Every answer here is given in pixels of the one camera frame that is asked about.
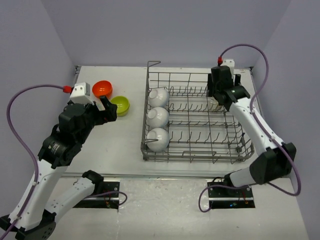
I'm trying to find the white bowl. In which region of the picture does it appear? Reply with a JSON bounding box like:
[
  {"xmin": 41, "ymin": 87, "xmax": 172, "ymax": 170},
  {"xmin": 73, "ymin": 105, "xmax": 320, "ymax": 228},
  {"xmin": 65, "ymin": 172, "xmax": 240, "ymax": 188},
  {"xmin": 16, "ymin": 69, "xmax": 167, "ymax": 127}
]
[
  {"xmin": 148, "ymin": 88, "xmax": 170, "ymax": 108},
  {"xmin": 145, "ymin": 128, "xmax": 170, "ymax": 153},
  {"xmin": 146, "ymin": 107, "xmax": 169, "ymax": 129}
]

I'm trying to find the lime green bowl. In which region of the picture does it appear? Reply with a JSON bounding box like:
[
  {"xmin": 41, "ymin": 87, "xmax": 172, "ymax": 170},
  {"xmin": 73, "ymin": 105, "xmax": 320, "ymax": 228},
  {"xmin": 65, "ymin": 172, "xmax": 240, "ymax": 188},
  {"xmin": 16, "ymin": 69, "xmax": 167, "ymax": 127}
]
[
  {"xmin": 110, "ymin": 95, "xmax": 130, "ymax": 105},
  {"xmin": 116, "ymin": 104, "xmax": 130, "ymax": 117}
]

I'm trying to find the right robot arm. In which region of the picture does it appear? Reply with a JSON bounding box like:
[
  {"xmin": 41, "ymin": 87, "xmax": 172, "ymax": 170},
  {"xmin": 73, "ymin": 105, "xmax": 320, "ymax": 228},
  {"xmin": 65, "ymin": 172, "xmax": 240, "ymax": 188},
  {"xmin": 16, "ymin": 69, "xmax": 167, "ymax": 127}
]
[{"xmin": 207, "ymin": 65, "xmax": 297, "ymax": 197}]

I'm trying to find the beige blue patterned bowl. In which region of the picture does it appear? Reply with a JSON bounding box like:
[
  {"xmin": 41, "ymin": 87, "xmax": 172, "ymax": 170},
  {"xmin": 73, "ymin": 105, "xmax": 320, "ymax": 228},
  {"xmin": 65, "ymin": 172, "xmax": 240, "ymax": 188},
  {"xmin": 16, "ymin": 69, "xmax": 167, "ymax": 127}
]
[{"xmin": 95, "ymin": 100, "xmax": 105, "ymax": 111}]

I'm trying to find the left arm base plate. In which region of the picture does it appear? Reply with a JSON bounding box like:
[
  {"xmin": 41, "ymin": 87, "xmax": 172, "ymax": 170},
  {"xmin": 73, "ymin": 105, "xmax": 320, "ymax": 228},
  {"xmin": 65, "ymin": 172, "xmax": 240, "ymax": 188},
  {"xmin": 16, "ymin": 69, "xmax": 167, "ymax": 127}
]
[{"xmin": 72, "ymin": 179, "xmax": 121, "ymax": 209}]

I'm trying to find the orange bowl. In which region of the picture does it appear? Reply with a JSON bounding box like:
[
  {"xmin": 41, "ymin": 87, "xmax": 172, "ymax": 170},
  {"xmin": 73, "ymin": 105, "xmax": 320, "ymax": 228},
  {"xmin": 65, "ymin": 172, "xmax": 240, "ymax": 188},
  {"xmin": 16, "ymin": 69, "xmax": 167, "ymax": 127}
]
[
  {"xmin": 92, "ymin": 80, "xmax": 113, "ymax": 98},
  {"xmin": 94, "ymin": 87, "xmax": 113, "ymax": 99}
]

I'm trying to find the floral patterned bowl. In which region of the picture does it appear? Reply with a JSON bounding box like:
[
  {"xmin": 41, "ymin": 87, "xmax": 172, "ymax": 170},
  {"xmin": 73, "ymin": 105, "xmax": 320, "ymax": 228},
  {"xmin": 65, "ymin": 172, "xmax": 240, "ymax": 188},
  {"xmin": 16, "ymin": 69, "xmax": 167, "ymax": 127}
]
[{"xmin": 208, "ymin": 97, "xmax": 223, "ymax": 112}]

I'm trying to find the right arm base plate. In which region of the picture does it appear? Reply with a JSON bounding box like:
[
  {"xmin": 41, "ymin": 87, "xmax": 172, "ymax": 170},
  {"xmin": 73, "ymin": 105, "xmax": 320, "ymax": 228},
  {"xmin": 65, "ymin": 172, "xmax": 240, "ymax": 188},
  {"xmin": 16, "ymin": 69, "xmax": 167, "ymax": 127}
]
[{"xmin": 207, "ymin": 177, "xmax": 256, "ymax": 210}]

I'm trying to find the white bowl front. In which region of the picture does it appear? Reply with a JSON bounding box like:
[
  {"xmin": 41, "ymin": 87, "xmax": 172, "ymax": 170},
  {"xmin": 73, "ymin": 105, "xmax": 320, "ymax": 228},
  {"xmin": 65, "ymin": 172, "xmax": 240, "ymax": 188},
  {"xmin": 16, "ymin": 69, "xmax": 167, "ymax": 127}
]
[{"xmin": 145, "ymin": 128, "xmax": 170, "ymax": 153}]

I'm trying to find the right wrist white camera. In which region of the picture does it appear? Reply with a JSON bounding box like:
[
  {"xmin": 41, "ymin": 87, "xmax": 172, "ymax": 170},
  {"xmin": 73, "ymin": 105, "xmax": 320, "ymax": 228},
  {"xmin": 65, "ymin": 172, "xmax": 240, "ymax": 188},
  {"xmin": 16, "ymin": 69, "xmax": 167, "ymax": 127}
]
[{"xmin": 221, "ymin": 59, "xmax": 235, "ymax": 77}]

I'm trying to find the grey wire dish rack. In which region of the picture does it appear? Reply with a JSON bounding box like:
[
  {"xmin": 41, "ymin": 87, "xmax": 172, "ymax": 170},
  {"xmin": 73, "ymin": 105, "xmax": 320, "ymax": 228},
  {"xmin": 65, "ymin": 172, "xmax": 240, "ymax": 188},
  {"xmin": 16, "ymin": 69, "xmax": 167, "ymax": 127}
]
[{"xmin": 140, "ymin": 61, "xmax": 255, "ymax": 164}]

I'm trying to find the white bowl rear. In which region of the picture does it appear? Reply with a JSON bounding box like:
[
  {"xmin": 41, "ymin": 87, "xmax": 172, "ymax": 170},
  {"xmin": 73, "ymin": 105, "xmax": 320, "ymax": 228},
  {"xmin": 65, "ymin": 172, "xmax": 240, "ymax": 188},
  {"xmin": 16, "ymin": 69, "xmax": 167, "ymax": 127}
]
[{"xmin": 148, "ymin": 88, "xmax": 170, "ymax": 108}]

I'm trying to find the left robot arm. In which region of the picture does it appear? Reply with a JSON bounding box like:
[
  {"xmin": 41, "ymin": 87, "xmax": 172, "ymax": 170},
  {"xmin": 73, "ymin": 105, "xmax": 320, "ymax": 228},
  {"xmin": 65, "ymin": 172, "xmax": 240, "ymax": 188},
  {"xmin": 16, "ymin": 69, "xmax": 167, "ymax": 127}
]
[{"xmin": 0, "ymin": 96, "xmax": 117, "ymax": 240}]

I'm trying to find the white bowl middle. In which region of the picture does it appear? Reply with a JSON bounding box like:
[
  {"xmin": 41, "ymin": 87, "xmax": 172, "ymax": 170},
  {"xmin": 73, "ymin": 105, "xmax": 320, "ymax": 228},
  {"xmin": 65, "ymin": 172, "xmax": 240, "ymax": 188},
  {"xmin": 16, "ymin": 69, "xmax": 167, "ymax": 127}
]
[{"xmin": 146, "ymin": 107, "xmax": 169, "ymax": 129}]

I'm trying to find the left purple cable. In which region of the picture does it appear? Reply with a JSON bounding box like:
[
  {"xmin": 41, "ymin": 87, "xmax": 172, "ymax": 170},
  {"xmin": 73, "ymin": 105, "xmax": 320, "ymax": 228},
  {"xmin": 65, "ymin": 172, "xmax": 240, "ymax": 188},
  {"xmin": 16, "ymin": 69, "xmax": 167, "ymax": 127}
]
[{"xmin": 0, "ymin": 84, "xmax": 73, "ymax": 240}]

